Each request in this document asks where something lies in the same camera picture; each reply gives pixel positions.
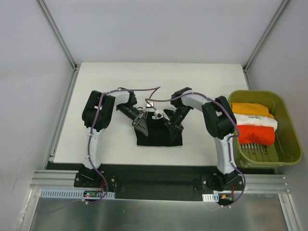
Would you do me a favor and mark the aluminium frame rail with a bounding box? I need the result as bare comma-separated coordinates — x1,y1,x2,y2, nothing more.
30,170,291,194

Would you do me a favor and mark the white rolled t shirt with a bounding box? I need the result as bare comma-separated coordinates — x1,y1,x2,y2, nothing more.
234,114,278,131

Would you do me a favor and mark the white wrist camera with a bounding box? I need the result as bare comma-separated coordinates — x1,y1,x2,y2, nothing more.
154,110,169,120
145,102,154,108

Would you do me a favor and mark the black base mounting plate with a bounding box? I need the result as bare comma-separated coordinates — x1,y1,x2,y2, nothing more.
74,164,244,201

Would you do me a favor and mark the orange rolled t shirt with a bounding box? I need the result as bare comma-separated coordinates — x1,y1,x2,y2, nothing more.
238,125,275,146

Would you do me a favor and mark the left white cable duct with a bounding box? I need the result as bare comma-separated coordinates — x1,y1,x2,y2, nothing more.
40,189,116,200

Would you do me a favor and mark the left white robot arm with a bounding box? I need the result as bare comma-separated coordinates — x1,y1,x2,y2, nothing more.
79,88,149,187

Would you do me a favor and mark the right aluminium corner post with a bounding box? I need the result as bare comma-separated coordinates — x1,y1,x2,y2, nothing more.
244,0,291,69

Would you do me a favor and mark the right white cable duct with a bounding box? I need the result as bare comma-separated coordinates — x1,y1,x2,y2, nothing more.
202,192,219,203

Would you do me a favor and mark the purple cable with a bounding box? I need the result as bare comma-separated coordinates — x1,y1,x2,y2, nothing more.
87,86,161,205
145,92,247,209

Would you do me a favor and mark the yellow rolled t shirt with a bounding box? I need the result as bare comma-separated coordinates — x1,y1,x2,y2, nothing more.
231,103,274,118

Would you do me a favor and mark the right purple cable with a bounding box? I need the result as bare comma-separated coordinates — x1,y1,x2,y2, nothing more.
145,92,247,209

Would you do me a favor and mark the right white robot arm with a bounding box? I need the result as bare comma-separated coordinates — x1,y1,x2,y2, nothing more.
170,87,238,191

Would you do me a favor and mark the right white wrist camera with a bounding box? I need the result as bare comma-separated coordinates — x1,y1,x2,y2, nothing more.
154,110,169,120

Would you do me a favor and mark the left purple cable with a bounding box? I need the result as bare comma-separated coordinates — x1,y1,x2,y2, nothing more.
87,86,161,205

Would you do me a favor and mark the black t shirt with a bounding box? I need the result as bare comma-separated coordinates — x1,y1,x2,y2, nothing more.
134,107,190,147

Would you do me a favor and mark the olive green plastic bin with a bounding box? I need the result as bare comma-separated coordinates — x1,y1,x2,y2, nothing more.
229,90,303,168

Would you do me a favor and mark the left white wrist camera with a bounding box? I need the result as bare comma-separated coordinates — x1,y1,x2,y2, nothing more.
145,102,154,108

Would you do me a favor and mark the white cable duct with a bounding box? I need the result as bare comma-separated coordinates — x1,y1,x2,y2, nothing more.
40,189,116,200
202,192,219,203

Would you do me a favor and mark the aluminium corner post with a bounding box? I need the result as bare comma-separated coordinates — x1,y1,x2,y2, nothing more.
36,0,77,69
244,0,291,69

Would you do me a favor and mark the left aluminium corner post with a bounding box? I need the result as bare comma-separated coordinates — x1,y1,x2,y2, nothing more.
36,0,77,69

